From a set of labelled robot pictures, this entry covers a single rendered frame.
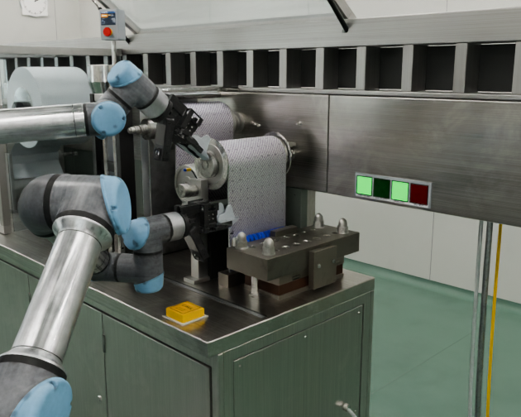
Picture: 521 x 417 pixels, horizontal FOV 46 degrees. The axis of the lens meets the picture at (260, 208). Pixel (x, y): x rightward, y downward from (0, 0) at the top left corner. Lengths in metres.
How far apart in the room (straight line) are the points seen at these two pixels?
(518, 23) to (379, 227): 3.27
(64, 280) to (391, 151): 0.99
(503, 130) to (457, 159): 0.14
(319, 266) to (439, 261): 2.81
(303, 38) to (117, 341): 1.06
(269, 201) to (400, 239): 2.84
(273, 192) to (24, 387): 1.06
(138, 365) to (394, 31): 1.15
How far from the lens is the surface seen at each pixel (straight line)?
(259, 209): 1.84
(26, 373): 1.06
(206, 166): 1.75
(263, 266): 1.63
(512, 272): 4.28
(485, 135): 1.62
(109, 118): 1.41
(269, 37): 2.06
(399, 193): 1.75
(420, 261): 4.58
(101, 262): 1.58
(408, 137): 1.73
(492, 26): 1.63
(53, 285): 1.14
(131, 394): 1.88
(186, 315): 1.56
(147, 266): 1.58
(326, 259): 1.77
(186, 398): 1.65
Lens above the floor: 1.51
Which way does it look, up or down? 13 degrees down
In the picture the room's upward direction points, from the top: straight up
